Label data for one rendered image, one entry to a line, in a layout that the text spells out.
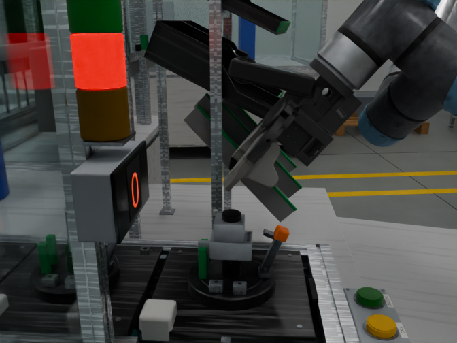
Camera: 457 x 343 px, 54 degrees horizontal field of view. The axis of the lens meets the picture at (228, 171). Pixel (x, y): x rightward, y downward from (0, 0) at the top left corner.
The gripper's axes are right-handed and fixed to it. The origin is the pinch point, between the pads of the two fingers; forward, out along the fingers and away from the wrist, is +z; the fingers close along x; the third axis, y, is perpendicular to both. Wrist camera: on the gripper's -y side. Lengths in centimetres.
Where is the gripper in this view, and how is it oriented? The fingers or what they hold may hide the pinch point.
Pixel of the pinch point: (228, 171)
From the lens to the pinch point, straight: 66.2
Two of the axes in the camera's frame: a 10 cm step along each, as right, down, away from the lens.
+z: -6.4, 7.2, 2.8
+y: 7.7, 6.2, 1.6
